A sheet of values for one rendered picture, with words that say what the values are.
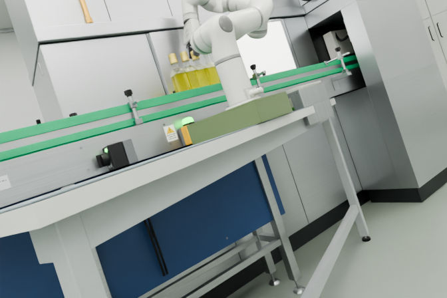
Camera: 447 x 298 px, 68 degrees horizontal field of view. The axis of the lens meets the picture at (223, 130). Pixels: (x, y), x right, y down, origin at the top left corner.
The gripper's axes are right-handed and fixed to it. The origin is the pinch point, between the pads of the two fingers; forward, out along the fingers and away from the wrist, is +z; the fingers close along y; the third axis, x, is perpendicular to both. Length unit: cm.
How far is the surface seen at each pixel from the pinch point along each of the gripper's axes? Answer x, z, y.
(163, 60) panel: -10.8, 0.6, -11.6
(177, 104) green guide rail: -16.8, 28.7, 13.9
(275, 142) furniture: 4, 49, 45
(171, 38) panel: -5.7, -11.3, -11.7
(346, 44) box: 124, -25, -9
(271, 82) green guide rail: 41.0, 12.3, 3.7
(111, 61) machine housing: -34.3, 2.4, -14.4
